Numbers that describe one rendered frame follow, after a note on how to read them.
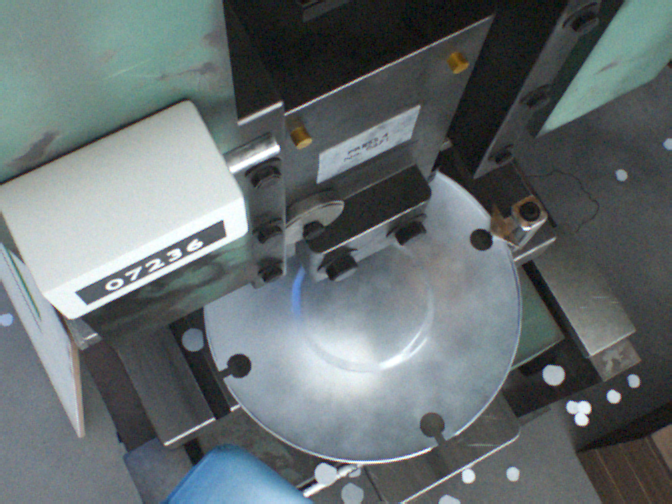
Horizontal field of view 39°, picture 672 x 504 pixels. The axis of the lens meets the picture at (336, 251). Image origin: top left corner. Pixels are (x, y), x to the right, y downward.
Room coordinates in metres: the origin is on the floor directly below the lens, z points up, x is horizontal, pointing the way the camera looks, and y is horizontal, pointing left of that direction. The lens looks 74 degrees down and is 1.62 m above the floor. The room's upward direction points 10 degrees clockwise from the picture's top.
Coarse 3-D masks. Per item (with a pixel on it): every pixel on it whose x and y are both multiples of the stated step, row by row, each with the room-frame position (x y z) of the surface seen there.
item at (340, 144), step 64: (256, 0) 0.26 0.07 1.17; (320, 0) 0.26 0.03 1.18; (384, 0) 0.27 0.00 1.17; (448, 0) 0.28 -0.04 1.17; (320, 64) 0.23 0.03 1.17; (384, 64) 0.23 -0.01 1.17; (448, 64) 0.26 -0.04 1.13; (320, 128) 0.21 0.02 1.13; (384, 128) 0.24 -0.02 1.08; (320, 192) 0.21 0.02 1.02; (384, 192) 0.23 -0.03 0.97; (320, 256) 0.18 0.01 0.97
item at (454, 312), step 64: (448, 192) 0.32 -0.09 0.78; (384, 256) 0.24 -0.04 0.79; (448, 256) 0.25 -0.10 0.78; (256, 320) 0.16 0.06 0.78; (320, 320) 0.17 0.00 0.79; (384, 320) 0.18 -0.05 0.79; (448, 320) 0.19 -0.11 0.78; (512, 320) 0.20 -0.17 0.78; (256, 384) 0.11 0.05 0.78; (320, 384) 0.12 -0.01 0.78; (384, 384) 0.13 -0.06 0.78; (448, 384) 0.14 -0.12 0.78; (320, 448) 0.06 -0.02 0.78; (384, 448) 0.07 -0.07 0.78
